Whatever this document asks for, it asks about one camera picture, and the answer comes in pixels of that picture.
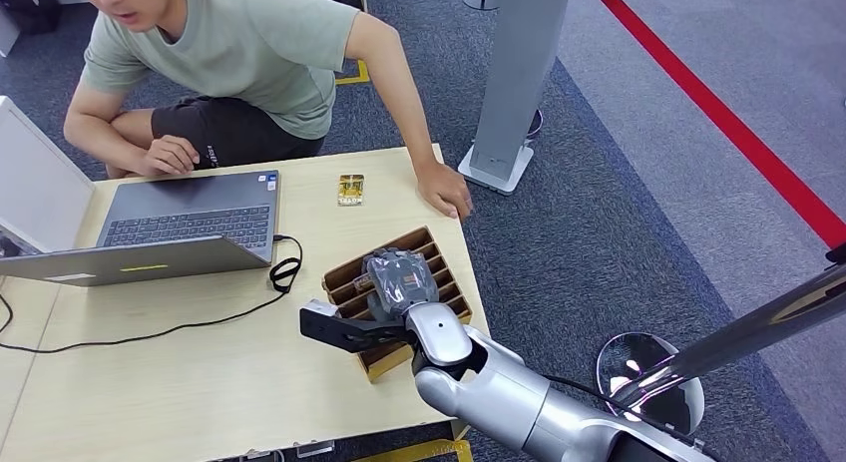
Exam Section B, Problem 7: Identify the grey laptop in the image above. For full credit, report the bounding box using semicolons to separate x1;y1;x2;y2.
0;170;281;289

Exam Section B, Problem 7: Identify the person's right hand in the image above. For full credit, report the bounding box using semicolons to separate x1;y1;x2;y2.
135;135;202;178

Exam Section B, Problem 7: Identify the white box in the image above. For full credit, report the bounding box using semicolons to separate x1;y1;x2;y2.
0;95;98;256

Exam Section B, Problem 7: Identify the black laptop power cable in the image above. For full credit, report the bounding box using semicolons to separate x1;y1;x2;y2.
0;233;304;354

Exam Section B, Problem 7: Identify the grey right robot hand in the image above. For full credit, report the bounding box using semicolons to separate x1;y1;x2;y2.
361;246;442;322

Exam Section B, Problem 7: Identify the grey pillar stand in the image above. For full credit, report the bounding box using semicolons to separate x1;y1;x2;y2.
457;0;575;198

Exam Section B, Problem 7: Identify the person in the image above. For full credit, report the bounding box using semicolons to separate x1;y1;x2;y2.
62;0;475;221

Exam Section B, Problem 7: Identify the chrome stanchion post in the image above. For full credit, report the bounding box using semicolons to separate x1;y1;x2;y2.
596;243;846;438

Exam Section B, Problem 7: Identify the person's left hand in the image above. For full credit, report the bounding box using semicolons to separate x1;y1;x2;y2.
416;161;475;221

